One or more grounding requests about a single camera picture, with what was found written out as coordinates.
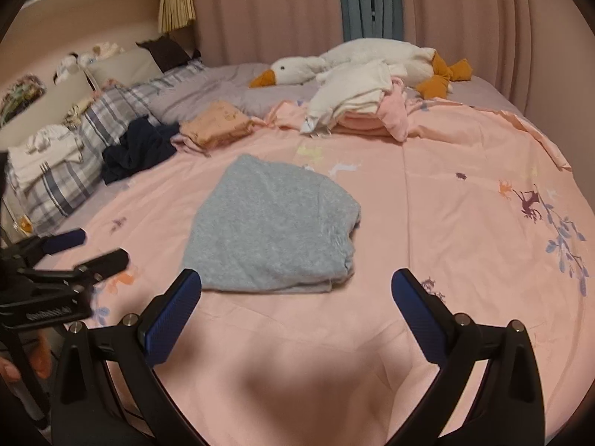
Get orange printed folded garment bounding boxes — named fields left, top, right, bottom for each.
left=179, top=101, right=254, bottom=152

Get white goose plush toy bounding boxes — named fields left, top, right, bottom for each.
left=248, top=39, right=472, bottom=100

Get pink garment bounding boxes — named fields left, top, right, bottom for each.
left=376, top=77, right=411, bottom=142

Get small plush toys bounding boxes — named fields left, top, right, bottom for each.
left=53, top=43, right=124, bottom=85

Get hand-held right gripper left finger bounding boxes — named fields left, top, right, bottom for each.
left=50, top=268, right=202, bottom=446

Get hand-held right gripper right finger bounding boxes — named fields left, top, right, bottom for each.
left=391, top=268, right=546, bottom=446

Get white garment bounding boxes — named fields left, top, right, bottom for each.
left=300, top=59, right=405, bottom=135

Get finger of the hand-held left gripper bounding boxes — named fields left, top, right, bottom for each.
left=19, top=229, right=87, bottom=257
left=21, top=248, right=130, bottom=285

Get navy cloth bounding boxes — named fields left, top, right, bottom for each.
left=101, top=116, right=180, bottom=185

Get black cushion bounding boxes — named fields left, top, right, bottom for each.
left=136, top=35, right=202, bottom=70

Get blue curtain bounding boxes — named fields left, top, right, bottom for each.
left=335, top=0, right=404, bottom=42

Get peach folded garment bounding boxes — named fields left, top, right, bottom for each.
left=335, top=111, right=391, bottom=138

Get grey bed sheet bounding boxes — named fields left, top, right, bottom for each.
left=149, top=62, right=517, bottom=117

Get pink printed duvet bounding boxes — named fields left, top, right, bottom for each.
left=32, top=97, right=591, bottom=446

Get white folded clothes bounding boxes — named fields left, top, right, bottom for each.
left=9, top=125, right=84, bottom=182

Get pink curtain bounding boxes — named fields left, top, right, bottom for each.
left=186, top=0, right=559, bottom=103

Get patterned cushion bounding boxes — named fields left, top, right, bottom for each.
left=0, top=73, right=47, bottom=127

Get grey sweatshirt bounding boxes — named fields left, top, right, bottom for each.
left=180, top=154, right=362, bottom=294

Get beige pillow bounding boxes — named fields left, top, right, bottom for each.
left=88, top=46, right=163, bottom=87

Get straw fringe hanging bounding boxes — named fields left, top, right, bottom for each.
left=158, top=0, right=197, bottom=33

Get plaid pillow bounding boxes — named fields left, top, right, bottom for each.
left=7, top=60, right=205, bottom=237

